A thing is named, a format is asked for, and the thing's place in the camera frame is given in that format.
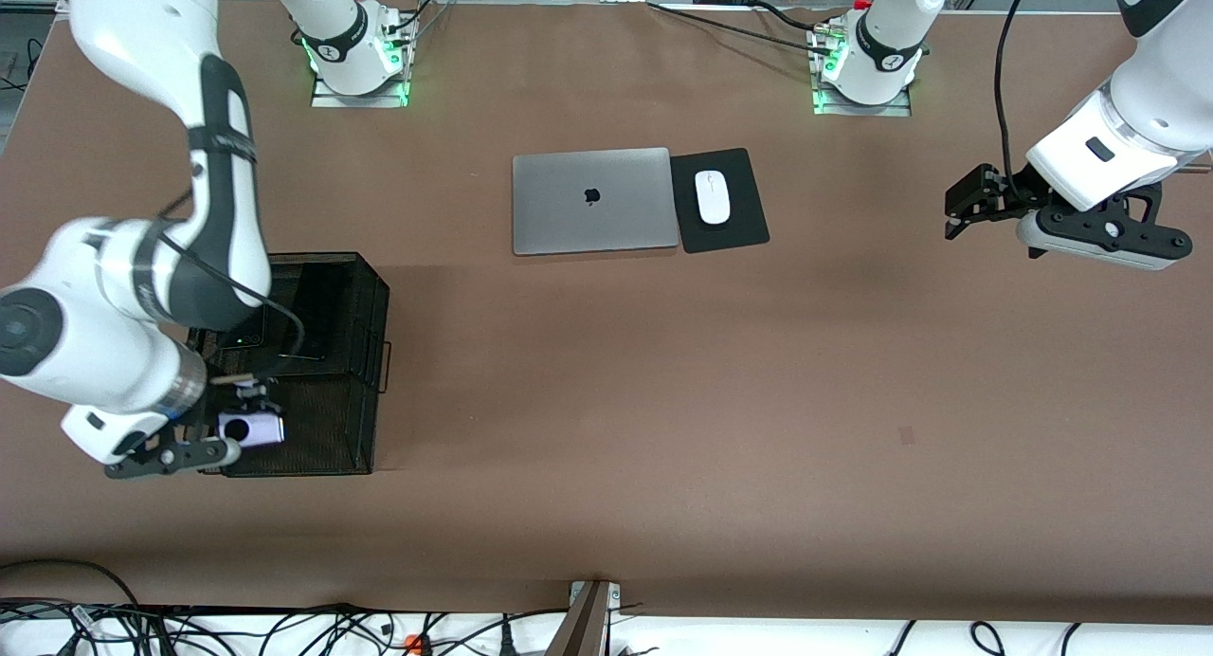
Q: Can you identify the lavender flip phone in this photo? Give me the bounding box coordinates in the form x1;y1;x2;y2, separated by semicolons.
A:
220;414;285;446

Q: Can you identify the black slab smartphone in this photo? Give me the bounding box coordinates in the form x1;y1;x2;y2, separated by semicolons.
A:
273;272;328;361

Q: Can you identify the black mouse pad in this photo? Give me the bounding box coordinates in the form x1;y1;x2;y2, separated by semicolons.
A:
670;148;770;254

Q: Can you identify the white computer mouse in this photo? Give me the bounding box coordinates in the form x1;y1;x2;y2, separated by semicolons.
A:
695;170;732;226

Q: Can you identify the silver closed laptop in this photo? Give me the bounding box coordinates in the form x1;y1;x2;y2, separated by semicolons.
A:
512;147;682;257

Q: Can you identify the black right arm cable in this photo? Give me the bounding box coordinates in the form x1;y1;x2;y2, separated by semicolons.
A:
152;187;306;361

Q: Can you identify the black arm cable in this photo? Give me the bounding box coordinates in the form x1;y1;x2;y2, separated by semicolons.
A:
152;187;306;361
992;0;1039;207

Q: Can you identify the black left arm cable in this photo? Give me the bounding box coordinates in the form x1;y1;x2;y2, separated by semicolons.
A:
992;0;1039;207

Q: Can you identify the black wire mesh basket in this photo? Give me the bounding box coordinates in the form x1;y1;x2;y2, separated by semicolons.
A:
185;251;392;479

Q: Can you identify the black cable on table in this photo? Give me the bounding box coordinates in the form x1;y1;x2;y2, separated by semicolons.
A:
647;0;835;58

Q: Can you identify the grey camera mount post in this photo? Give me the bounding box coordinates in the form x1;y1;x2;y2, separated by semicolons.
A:
545;580;624;656

